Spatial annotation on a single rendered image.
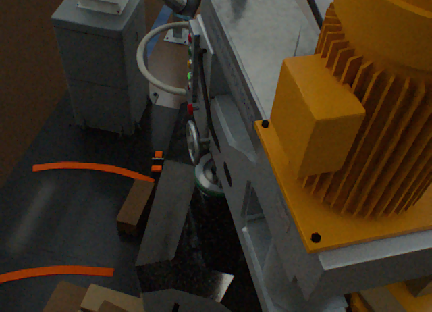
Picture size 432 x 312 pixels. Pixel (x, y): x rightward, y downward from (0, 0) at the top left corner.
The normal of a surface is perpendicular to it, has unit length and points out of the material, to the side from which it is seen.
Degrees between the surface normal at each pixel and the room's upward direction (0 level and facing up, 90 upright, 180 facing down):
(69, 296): 0
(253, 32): 0
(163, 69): 0
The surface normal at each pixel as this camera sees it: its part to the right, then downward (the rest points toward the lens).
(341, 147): 0.25, 0.75
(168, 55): 0.07, -0.65
